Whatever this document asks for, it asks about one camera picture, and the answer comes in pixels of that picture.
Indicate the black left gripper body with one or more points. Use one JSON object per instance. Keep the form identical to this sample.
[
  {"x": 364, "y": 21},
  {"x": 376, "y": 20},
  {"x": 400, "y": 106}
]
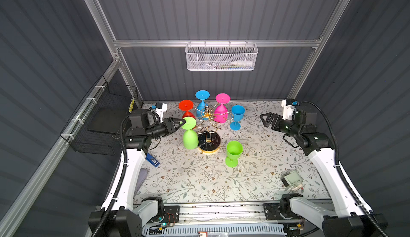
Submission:
[{"x": 159, "y": 130}]

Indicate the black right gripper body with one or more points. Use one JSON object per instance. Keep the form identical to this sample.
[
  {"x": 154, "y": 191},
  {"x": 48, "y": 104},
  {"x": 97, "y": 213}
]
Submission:
[{"x": 286, "y": 126}]

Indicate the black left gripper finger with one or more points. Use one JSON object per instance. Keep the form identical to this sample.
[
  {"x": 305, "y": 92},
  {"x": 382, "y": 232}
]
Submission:
[
  {"x": 177, "y": 127},
  {"x": 177, "y": 121}
]

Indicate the green wine glass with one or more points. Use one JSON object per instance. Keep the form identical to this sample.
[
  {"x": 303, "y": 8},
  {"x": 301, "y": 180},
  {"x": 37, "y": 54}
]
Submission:
[
  {"x": 190, "y": 137},
  {"x": 234, "y": 150}
]

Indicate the red wine glass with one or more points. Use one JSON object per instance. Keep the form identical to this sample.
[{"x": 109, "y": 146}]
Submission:
[{"x": 186, "y": 106}]

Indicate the blue wine glass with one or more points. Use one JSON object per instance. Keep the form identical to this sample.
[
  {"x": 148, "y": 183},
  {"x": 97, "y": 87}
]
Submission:
[
  {"x": 238, "y": 112},
  {"x": 201, "y": 95}
]

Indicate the pink wine glass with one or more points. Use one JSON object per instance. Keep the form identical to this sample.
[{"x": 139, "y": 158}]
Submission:
[{"x": 221, "y": 112}]

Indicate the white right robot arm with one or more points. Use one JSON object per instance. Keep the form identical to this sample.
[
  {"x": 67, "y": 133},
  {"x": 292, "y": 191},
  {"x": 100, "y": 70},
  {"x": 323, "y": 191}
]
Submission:
[{"x": 352, "y": 216}]

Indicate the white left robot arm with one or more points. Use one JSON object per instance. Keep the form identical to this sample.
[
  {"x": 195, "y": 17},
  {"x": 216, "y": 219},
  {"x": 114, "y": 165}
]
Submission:
[{"x": 117, "y": 216}]

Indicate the gold wine glass rack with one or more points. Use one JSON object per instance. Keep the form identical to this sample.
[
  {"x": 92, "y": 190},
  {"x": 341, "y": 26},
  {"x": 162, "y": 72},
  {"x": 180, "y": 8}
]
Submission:
[{"x": 207, "y": 127}]

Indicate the blue wine glass on rack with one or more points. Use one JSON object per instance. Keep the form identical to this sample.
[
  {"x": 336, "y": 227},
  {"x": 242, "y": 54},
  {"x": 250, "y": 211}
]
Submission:
[{"x": 201, "y": 95}]

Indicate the small white scale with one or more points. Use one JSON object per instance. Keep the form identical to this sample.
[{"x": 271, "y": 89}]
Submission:
[{"x": 292, "y": 180}]

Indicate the white marker in basket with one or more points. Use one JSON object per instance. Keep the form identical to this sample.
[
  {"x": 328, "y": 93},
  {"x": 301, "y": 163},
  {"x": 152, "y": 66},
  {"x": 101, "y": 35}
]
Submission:
[{"x": 243, "y": 63}]

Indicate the white mesh basket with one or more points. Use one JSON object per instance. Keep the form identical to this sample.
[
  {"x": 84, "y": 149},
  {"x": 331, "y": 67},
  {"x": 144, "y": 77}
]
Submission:
[{"x": 218, "y": 56}]

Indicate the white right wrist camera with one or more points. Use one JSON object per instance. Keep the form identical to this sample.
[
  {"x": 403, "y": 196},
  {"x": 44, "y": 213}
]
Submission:
[{"x": 290, "y": 110}]

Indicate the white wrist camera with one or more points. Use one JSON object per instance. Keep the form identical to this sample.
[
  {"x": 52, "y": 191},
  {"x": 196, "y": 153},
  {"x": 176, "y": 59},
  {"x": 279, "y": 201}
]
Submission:
[
  {"x": 290, "y": 110},
  {"x": 160, "y": 109}
]

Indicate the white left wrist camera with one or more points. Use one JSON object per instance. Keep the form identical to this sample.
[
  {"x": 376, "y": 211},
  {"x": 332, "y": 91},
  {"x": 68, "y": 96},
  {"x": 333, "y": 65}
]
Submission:
[{"x": 160, "y": 109}]

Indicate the blue handled tool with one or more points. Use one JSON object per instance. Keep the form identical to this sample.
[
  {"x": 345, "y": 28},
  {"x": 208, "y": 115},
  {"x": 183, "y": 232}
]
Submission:
[{"x": 152, "y": 160}]

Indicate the black wire basket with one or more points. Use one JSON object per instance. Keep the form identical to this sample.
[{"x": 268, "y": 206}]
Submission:
[{"x": 95, "y": 128}]

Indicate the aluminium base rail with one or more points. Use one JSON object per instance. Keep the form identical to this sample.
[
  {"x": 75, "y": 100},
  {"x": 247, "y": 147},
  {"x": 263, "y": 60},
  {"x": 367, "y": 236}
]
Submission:
[{"x": 234, "y": 219}]

